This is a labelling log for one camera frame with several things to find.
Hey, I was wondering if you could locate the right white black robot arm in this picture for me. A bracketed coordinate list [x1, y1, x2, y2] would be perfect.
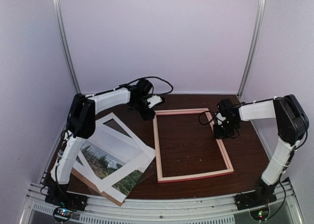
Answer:
[213, 94, 310, 205]

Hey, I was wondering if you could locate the pink wooden picture frame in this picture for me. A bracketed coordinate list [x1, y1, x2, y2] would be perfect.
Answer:
[153, 108, 234, 183]

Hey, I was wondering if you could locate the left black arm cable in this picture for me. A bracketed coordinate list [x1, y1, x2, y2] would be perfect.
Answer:
[117, 76, 174, 96]

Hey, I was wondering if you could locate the left aluminium corner post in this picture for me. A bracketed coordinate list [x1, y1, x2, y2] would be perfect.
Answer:
[52, 0, 81, 93]

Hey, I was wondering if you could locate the landscape photo print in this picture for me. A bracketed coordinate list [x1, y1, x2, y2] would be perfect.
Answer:
[73, 125, 145, 203]

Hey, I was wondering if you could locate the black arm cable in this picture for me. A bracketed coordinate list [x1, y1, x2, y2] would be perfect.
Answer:
[198, 110, 218, 126]
[117, 76, 174, 96]

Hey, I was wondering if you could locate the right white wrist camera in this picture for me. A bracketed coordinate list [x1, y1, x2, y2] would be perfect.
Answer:
[216, 113, 226, 124]

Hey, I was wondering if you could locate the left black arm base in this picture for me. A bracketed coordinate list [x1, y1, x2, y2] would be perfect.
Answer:
[45, 176, 87, 211]

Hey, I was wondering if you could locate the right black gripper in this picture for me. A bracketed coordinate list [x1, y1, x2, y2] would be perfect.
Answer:
[213, 119, 239, 139]

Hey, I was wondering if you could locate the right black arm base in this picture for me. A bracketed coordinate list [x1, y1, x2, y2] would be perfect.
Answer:
[234, 177, 279, 210]

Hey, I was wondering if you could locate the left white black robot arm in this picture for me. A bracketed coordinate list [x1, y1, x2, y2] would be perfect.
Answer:
[45, 77, 164, 186]

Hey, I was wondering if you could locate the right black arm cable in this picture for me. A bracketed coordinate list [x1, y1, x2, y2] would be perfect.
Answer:
[198, 110, 218, 126]

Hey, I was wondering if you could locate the right aluminium corner post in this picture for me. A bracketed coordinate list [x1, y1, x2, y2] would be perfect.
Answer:
[237, 0, 267, 99]

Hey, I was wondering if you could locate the brown backing board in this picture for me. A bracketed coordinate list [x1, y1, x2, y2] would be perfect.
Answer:
[70, 169, 125, 207]

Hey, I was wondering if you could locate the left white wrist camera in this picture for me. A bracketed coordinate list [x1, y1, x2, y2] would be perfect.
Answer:
[147, 95, 165, 109]

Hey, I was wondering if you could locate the aluminium corner post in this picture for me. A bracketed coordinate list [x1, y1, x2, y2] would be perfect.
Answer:
[237, 0, 267, 99]
[52, 0, 81, 93]

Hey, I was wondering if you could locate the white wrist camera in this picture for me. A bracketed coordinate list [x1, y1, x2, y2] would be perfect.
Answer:
[147, 95, 165, 109]
[216, 113, 226, 124]

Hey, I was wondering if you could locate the front aluminium rail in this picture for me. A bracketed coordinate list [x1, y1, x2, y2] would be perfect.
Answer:
[19, 181, 305, 224]

